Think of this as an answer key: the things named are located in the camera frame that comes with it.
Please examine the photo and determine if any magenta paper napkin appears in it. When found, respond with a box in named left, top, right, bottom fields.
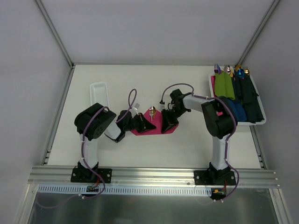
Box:
left=131, top=109, right=178, bottom=136

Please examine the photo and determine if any gold ornate spoon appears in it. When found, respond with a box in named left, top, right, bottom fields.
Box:
left=149, top=106, right=157, bottom=114

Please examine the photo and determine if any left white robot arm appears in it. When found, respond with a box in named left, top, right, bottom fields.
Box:
left=71, top=103, right=157, bottom=183

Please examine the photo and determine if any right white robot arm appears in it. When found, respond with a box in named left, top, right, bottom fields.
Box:
left=161, top=89, right=238, bottom=186

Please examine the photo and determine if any green rolled napkin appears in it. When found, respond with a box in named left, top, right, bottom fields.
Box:
left=214, top=72, right=235, bottom=100

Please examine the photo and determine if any blue rolled napkin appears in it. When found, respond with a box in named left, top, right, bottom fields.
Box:
left=228, top=99, right=247, bottom=122

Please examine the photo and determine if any white napkin tray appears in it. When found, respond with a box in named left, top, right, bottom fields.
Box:
left=208, top=72, right=266, bottom=126

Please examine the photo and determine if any dark navy rolled napkin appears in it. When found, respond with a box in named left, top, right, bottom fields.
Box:
left=232, top=75, right=242, bottom=103

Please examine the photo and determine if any dark teal rolled napkin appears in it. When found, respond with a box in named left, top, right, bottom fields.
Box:
left=240, top=75, right=264, bottom=123

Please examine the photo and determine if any white slotted cutlery basket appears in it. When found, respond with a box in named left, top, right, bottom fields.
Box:
left=90, top=82, right=110, bottom=107

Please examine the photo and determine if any purple fork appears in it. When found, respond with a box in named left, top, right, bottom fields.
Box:
left=214, top=63, right=221, bottom=74

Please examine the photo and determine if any silver spoon in tray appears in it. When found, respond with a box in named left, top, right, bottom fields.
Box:
left=224, top=64, right=234, bottom=77

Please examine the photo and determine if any blue spoon in tray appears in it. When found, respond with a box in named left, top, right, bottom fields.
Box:
left=237, top=69, right=245, bottom=79

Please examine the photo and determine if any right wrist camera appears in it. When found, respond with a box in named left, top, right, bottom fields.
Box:
left=159, top=100, right=168, bottom=111

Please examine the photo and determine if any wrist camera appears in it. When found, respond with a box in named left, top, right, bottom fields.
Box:
left=133, top=103, right=140, bottom=115
left=159, top=100, right=168, bottom=111

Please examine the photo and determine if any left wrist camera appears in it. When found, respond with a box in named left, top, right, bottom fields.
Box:
left=133, top=103, right=140, bottom=115

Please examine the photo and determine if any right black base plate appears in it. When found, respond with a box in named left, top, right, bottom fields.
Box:
left=193, top=167, right=236, bottom=186

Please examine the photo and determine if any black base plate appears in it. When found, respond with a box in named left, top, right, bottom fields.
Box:
left=71, top=162, right=112, bottom=183
left=193, top=167, right=236, bottom=186

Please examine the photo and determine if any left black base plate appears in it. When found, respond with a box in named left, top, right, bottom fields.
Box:
left=71, top=162, right=112, bottom=183

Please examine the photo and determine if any white slotted cable duct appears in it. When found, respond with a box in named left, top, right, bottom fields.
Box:
left=37, top=184, right=212, bottom=197

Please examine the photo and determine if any aluminium mounting rail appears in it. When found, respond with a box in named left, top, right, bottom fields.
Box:
left=28, top=166, right=281, bottom=189

